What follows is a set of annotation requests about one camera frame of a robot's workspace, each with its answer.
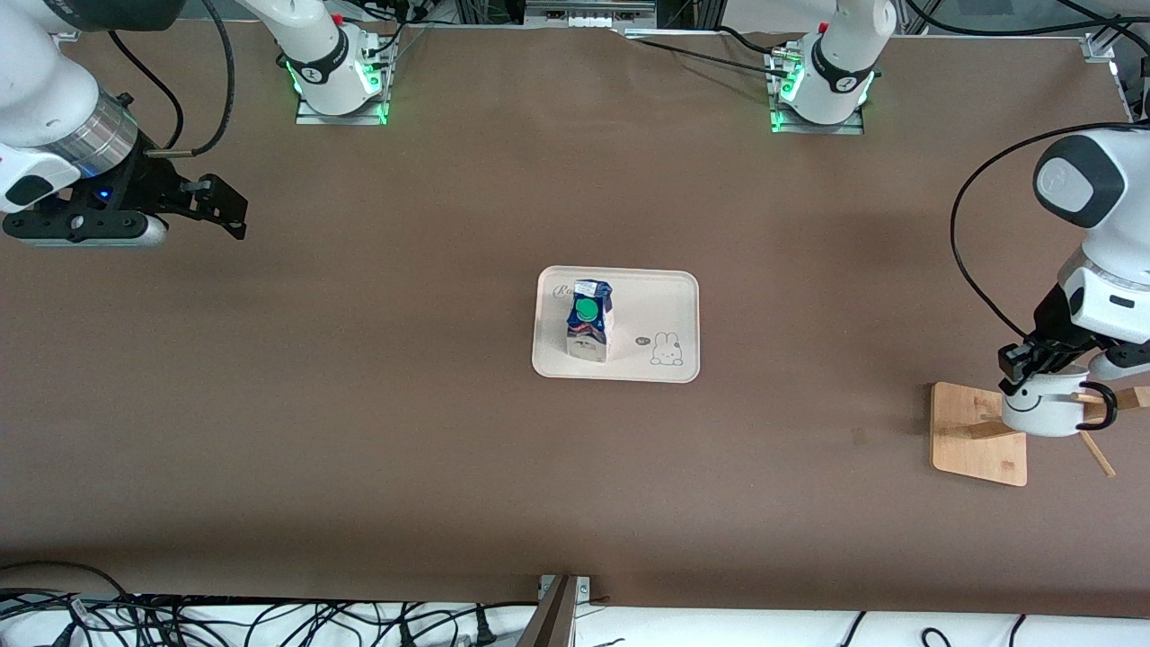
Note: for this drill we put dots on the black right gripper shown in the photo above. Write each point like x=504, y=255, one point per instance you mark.
x=149, y=185

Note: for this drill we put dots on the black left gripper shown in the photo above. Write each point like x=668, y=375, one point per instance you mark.
x=1051, y=321

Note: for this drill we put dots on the white smiley face cup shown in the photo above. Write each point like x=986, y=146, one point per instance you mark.
x=1042, y=418

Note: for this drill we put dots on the blue milk carton green cap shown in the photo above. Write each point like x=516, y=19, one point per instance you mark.
x=588, y=337

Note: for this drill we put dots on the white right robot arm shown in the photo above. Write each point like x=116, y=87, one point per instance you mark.
x=36, y=90

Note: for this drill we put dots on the cream rabbit print tray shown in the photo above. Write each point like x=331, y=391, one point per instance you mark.
x=656, y=305

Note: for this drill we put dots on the wooden mug stand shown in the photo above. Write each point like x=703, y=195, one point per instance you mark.
x=975, y=449

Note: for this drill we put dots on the grey metal box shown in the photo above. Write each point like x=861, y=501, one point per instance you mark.
x=588, y=13

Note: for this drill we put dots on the black power plug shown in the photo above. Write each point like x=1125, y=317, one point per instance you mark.
x=485, y=633

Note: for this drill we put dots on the grey aluminium strut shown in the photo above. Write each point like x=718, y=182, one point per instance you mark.
x=552, y=620

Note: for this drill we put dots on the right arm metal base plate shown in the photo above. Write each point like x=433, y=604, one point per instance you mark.
x=341, y=119

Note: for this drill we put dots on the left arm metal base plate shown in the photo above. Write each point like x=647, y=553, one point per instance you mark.
x=818, y=129

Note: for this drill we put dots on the silver table corner bracket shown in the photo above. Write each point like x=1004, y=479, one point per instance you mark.
x=1098, y=47

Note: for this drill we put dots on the silver metal bracket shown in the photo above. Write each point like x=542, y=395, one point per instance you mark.
x=584, y=589

